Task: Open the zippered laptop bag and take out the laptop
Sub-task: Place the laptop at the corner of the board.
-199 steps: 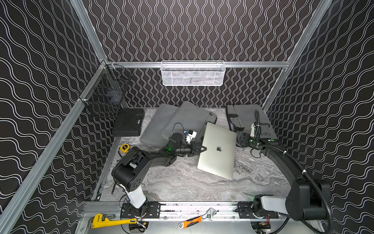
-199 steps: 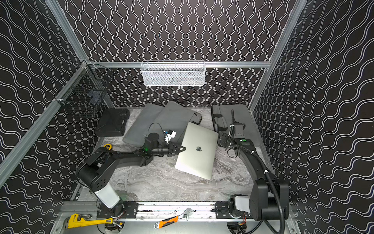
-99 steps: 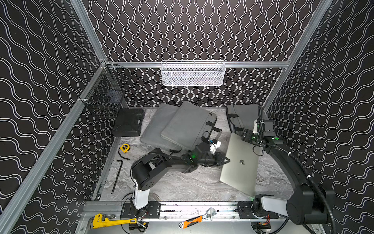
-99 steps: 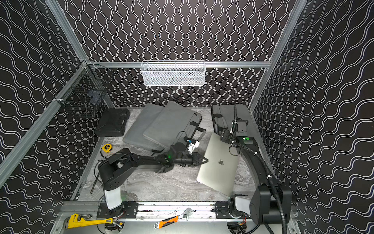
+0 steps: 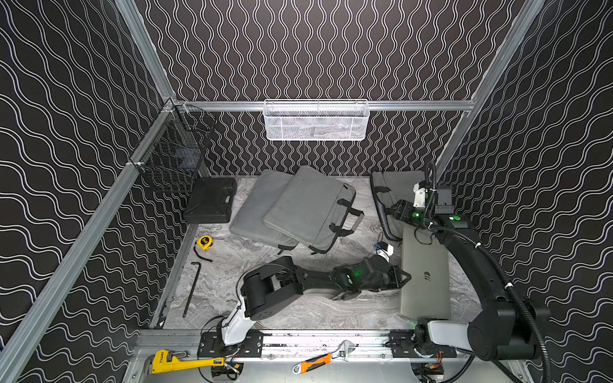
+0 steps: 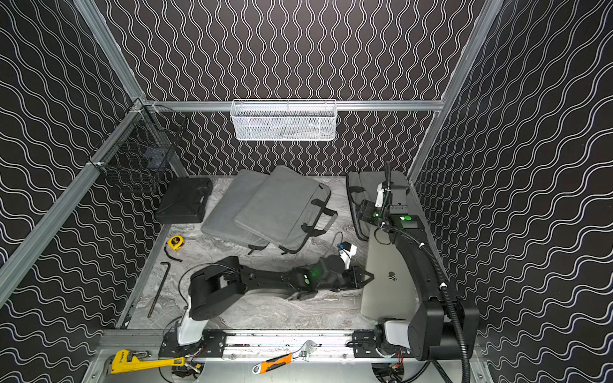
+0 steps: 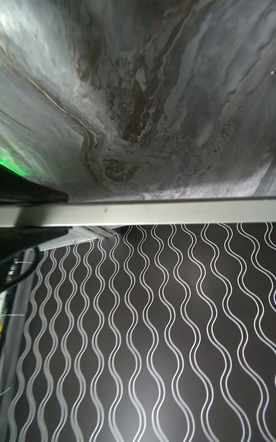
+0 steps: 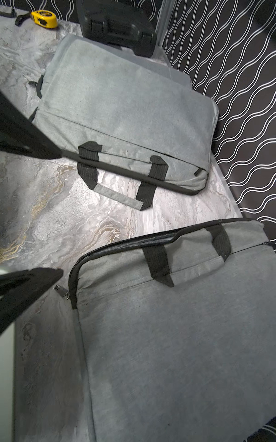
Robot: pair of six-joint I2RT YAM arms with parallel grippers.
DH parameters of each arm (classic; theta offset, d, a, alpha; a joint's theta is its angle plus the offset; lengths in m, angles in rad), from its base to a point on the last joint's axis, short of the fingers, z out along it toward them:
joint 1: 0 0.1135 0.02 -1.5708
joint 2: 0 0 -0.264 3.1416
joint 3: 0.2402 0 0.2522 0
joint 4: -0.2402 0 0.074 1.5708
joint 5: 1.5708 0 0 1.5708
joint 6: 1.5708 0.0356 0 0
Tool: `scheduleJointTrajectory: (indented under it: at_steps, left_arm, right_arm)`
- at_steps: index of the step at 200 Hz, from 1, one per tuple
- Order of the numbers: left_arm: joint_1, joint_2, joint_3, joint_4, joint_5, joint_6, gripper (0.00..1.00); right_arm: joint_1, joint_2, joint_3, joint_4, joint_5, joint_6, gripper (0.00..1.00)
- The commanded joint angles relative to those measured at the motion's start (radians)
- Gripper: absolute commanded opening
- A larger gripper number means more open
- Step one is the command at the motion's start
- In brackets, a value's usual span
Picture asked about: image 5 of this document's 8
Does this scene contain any black hex key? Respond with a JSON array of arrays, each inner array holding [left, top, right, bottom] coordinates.
[[182, 262, 202, 319]]

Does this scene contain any yellow pipe wrench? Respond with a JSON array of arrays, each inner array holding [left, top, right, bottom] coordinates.
[[145, 349, 226, 375]]

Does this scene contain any black wire basket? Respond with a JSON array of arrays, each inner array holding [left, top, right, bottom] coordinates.
[[136, 100, 219, 194]]

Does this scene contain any orange adjustable wrench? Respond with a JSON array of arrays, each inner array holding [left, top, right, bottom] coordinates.
[[292, 340, 357, 375]]

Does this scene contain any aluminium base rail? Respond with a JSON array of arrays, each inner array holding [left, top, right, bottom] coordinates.
[[197, 330, 470, 362]]

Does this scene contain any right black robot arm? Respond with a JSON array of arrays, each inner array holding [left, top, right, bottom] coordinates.
[[389, 181, 552, 382]]

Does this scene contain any yellow tape measure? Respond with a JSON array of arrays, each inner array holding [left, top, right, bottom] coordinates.
[[196, 236, 213, 252]]

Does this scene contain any silver laptop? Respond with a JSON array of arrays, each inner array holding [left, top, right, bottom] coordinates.
[[400, 225, 451, 319]]

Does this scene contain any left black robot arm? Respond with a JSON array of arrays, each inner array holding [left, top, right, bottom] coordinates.
[[219, 255, 412, 346]]

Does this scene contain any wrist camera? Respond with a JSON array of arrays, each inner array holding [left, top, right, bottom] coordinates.
[[375, 242, 394, 263], [413, 183, 428, 208]]

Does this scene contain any grey laptop bag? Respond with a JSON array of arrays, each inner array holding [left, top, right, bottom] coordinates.
[[263, 166, 365, 254], [370, 171, 431, 244], [229, 170, 299, 251]]

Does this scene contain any black plastic tool case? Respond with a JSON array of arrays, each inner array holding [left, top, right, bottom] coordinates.
[[183, 177, 238, 224]]

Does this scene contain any white wire mesh basket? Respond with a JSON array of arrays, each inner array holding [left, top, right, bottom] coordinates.
[[263, 99, 370, 141]]

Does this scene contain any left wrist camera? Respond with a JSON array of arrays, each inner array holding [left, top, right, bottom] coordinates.
[[375, 242, 394, 263]]

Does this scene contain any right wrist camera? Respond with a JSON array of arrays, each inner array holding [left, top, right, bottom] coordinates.
[[413, 183, 428, 208]]

